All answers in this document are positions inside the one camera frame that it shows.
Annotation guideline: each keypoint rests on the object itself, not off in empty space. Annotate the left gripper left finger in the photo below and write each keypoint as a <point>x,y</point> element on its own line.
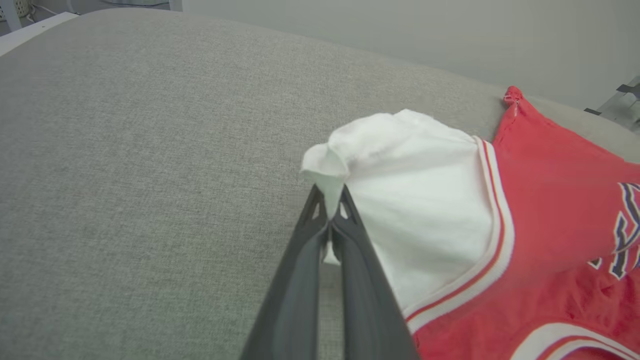
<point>295,300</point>

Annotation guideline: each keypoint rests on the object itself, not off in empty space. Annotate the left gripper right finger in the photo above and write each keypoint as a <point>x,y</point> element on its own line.
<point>370,310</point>

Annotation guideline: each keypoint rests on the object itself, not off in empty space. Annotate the red white basketball jersey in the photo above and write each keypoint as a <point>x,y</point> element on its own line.
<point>540,240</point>

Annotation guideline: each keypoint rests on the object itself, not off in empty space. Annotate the grey fabric sofa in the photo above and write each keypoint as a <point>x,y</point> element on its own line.
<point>150,175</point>

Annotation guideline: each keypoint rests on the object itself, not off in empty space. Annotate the white table edge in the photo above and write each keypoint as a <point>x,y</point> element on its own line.
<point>30,32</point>

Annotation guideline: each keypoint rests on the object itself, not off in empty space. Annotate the white wicker basket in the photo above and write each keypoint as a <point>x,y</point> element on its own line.
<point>20,7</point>

